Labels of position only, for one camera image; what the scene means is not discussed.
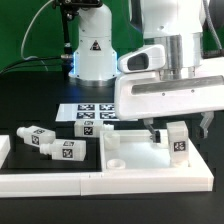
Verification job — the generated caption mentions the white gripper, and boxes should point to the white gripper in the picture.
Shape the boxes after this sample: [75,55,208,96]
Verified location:
[114,44,224,143]

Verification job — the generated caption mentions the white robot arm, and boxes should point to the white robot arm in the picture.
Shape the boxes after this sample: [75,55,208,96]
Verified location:
[114,0,224,138]

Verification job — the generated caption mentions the white cable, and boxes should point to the white cable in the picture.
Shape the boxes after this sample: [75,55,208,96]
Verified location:
[20,0,56,72]

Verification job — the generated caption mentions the black camera stand pole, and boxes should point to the black camera stand pole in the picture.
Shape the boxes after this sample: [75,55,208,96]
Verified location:
[52,0,104,73]

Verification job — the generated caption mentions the white sheet with tags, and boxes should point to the white sheet with tags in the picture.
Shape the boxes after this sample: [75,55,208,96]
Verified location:
[56,103,118,122]

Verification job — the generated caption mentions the white block at left edge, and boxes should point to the white block at left edge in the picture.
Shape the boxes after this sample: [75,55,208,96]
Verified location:
[0,135,11,169]

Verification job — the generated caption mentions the white L-shaped fence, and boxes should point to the white L-shaped fence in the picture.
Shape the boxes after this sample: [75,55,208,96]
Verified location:
[0,131,215,198]

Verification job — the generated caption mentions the black cables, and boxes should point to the black cables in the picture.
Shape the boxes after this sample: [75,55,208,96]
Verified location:
[0,55,64,76]

